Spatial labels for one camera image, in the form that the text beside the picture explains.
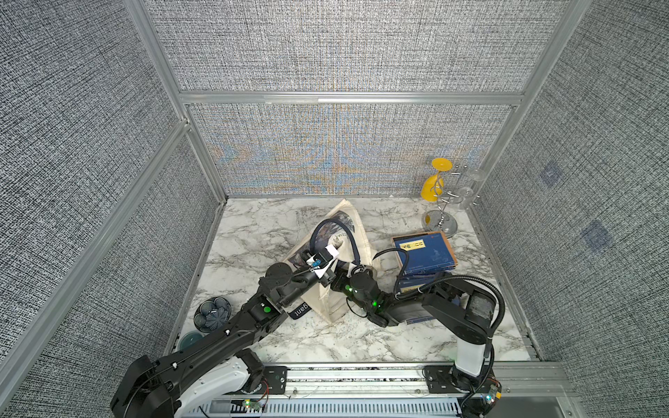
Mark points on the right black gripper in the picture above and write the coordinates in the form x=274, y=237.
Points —
x=341, y=276

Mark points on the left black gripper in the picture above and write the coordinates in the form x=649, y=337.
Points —
x=325, y=279

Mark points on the cream canvas tote bag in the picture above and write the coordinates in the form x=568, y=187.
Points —
x=342, y=228

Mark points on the blue book yellow label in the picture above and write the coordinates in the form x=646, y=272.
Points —
x=410, y=284
x=428, y=253

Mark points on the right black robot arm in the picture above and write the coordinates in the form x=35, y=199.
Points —
x=469, y=307

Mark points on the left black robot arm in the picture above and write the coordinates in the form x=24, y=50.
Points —
x=166, y=387

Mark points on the dark round cup cluster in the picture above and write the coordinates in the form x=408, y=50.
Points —
x=212, y=314

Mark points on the teal ceramic cup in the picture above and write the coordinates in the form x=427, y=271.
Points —
x=189, y=339

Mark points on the yellow wine glass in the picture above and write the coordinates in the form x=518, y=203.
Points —
x=434, y=187

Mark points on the clear wine glass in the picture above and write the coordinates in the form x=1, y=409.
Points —
x=466, y=192

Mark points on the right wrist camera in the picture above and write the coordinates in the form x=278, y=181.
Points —
x=356, y=269

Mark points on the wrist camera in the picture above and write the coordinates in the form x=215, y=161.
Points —
x=356, y=269
x=322, y=262

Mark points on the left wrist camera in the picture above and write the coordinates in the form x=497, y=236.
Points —
x=322, y=262

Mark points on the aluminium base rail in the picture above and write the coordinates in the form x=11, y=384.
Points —
x=376, y=389

